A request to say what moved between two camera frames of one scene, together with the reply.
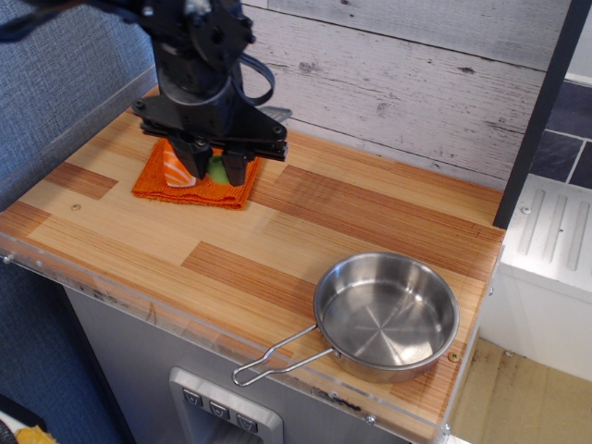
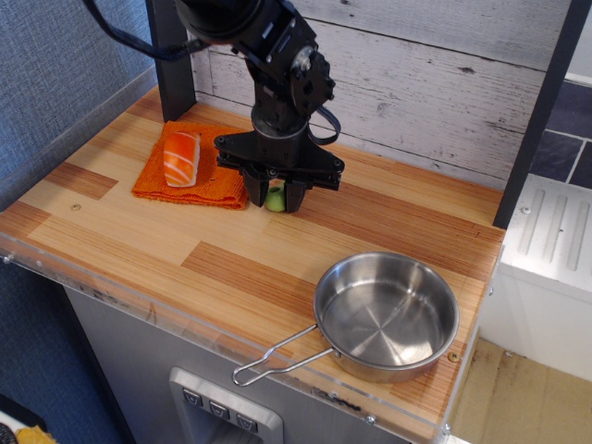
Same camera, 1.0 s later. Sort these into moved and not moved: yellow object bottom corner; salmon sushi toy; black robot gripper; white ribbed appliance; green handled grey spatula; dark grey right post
Moved: green handled grey spatula; black robot gripper
Not moved: yellow object bottom corner; salmon sushi toy; white ribbed appliance; dark grey right post
